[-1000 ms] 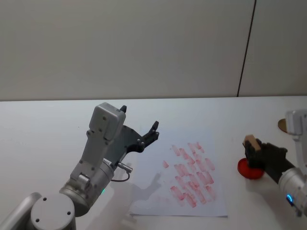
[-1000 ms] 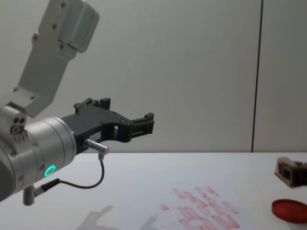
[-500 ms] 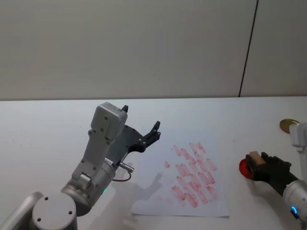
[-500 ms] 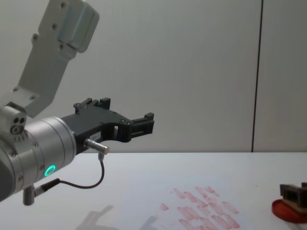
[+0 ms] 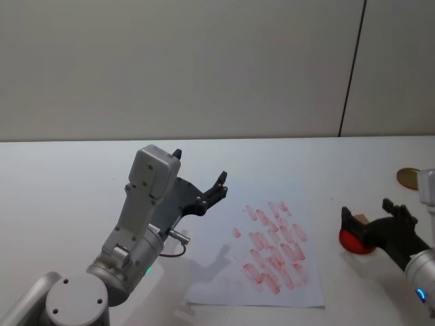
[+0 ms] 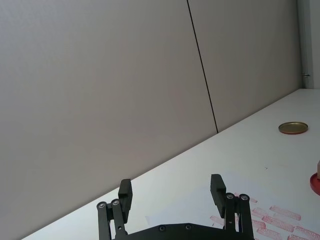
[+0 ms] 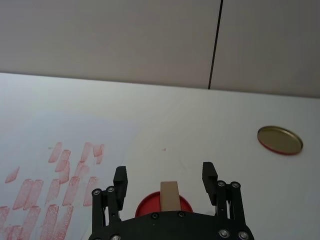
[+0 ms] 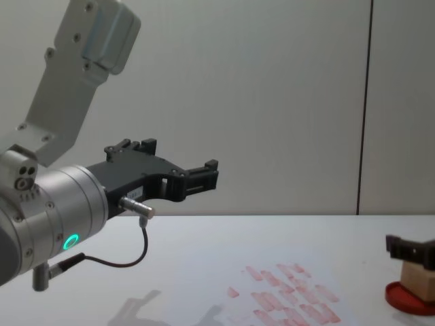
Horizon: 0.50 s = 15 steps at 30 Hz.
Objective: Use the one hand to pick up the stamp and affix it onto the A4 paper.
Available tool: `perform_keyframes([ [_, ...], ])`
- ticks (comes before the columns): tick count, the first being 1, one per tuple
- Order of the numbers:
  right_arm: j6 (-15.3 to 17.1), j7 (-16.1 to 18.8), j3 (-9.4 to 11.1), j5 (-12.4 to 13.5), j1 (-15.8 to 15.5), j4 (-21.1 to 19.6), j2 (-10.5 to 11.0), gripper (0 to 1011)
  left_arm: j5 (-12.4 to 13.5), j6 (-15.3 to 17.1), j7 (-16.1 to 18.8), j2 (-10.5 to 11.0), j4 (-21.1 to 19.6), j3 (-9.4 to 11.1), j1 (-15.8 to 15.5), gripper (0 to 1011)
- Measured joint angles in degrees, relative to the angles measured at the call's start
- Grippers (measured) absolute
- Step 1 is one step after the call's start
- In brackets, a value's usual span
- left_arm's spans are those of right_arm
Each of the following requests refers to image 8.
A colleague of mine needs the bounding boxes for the white paper with red stamps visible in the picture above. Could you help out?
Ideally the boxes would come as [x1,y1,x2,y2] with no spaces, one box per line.
[217,260,345,326]

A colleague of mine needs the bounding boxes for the thin dark cable with plugs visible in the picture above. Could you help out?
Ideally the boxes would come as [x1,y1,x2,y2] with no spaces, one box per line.
[47,196,157,276]

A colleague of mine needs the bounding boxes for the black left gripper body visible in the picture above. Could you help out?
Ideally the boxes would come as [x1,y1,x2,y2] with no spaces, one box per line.
[86,151,187,219]

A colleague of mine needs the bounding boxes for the wooden stamp block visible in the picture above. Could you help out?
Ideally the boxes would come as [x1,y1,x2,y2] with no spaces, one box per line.
[400,259,435,304]

